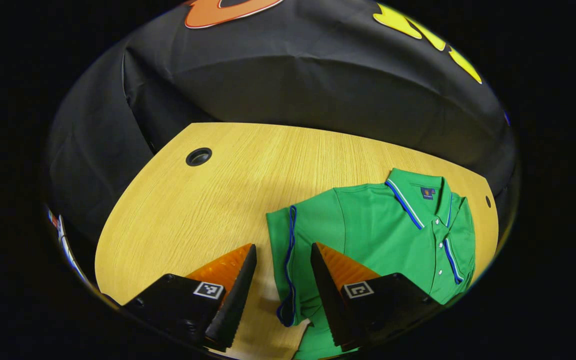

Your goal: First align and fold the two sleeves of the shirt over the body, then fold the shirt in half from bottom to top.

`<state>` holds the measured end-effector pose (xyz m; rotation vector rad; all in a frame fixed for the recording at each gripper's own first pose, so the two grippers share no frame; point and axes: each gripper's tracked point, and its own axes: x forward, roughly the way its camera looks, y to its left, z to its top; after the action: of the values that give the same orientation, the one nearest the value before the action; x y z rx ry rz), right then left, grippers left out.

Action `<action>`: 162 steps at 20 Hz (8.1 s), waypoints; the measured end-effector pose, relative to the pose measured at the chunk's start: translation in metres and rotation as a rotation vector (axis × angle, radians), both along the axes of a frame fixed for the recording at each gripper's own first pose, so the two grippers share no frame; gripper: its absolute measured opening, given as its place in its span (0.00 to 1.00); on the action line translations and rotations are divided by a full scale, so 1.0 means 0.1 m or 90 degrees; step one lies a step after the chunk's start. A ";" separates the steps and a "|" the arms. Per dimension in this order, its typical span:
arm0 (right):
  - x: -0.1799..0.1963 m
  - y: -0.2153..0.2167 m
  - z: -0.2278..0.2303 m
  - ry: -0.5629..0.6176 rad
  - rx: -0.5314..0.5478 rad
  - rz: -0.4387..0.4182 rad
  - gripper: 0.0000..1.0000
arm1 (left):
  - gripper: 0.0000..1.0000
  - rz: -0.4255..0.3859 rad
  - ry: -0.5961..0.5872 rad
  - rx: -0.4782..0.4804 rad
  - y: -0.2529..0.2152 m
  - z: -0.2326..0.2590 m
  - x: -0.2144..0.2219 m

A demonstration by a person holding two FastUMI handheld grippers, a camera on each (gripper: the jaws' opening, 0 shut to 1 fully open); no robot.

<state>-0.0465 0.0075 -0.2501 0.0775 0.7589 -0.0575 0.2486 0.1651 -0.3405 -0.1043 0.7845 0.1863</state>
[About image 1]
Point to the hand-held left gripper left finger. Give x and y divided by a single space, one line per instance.
238 300

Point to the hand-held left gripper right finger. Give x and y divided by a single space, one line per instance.
328 300

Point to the green polo T-shirt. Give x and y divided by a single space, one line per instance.
368 225

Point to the black backdrop cloth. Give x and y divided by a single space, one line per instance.
293 75

